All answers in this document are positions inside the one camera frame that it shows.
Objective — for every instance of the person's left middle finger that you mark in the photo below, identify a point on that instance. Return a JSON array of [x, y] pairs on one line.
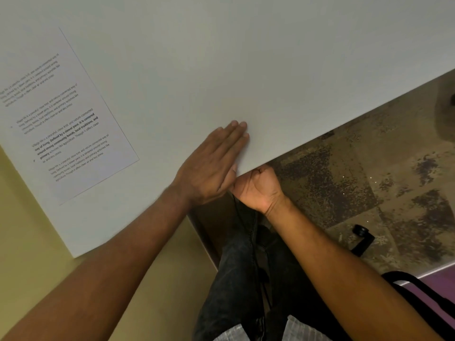
[[229, 140]]

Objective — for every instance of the white checkered shirt hem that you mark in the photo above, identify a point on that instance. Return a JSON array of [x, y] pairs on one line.
[[302, 330]]

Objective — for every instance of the person's left thumb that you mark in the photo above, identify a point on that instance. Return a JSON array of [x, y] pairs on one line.
[[231, 177]]

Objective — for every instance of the black chair caster wheel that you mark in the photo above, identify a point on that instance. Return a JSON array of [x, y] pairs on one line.
[[362, 239]]

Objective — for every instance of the purple chair seat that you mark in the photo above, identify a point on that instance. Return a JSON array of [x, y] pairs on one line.
[[439, 285]]

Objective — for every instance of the person's right fingers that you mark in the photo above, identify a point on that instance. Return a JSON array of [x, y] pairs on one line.
[[262, 170]]

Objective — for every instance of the large white paper sheet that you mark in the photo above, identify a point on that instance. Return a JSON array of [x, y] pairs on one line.
[[270, 63]]

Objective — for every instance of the person's left hand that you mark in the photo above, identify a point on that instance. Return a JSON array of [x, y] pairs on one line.
[[208, 168]]

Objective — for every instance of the person's left little finger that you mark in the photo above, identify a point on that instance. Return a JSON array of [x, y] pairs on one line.
[[209, 138]]

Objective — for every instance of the person's right forearm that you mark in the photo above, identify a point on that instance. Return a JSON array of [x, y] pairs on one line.
[[341, 276]]

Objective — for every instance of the printed text paper sheet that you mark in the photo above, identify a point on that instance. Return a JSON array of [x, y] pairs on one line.
[[53, 117]]

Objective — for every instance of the person's right hand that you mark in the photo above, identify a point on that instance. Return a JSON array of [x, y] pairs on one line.
[[257, 189]]

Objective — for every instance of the person's dark jeans legs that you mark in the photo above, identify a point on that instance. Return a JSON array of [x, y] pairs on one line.
[[241, 280]]

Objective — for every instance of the black chair armrest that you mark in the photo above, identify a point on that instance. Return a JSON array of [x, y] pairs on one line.
[[430, 301]]

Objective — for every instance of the person's left forearm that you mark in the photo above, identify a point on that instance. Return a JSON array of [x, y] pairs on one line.
[[106, 266]]

